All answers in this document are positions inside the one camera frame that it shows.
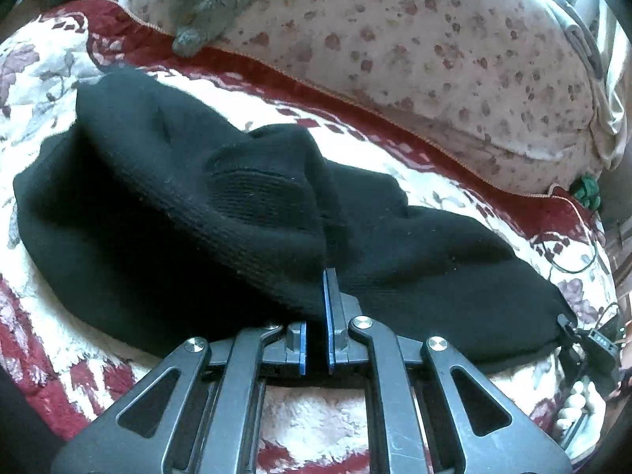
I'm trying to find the floral print quilt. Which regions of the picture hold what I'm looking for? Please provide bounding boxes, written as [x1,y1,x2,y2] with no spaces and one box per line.
[116,0,618,196]

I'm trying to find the red and white floral blanket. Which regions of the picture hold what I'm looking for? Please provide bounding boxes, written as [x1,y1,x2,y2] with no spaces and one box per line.
[0,0,619,474]

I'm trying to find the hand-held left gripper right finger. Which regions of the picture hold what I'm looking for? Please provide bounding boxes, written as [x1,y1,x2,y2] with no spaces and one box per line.
[322,267,574,474]

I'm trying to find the person's right hand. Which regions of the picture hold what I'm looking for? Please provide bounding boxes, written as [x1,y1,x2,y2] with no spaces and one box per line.
[555,378,606,448]

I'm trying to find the green cloth item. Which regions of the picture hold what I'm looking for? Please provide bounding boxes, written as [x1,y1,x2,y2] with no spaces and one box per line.
[570,175,601,211]

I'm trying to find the black pants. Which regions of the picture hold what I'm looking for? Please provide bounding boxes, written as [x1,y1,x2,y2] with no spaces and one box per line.
[12,66,571,377]

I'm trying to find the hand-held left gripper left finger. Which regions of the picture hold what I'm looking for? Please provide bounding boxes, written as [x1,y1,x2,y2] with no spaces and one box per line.
[52,320,309,474]

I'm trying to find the grey-green fleece jacket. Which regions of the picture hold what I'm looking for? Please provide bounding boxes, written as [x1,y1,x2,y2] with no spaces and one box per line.
[168,0,342,58]

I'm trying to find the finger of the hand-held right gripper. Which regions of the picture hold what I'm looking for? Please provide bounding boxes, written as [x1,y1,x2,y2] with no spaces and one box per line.
[556,313,581,344]

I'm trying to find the cream cloth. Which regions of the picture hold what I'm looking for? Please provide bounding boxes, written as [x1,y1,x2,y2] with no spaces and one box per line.
[536,0,632,169]

